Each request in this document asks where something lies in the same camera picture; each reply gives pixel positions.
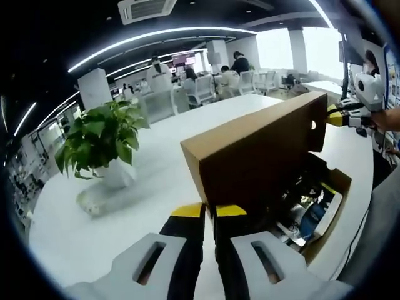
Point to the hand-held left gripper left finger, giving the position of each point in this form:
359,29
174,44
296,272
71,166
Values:
184,237

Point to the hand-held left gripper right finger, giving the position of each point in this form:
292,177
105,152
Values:
231,250

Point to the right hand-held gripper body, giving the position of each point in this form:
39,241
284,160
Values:
373,93

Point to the blue wipes pack soft item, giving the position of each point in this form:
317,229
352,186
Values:
312,215

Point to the brown cardboard shoe box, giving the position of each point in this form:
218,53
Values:
250,150

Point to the small paper cup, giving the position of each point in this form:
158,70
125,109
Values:
90,201

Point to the white office chair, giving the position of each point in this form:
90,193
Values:
247,82
203,89

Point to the green potted plant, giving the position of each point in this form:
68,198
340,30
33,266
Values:
100,134

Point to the ceiling light strip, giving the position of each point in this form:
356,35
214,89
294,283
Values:
156,36

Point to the ceiling air conditioner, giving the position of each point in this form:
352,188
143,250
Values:
147,11

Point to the wall poster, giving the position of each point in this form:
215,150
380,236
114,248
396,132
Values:
392,78

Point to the wall screen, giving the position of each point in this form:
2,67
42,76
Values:
184,59

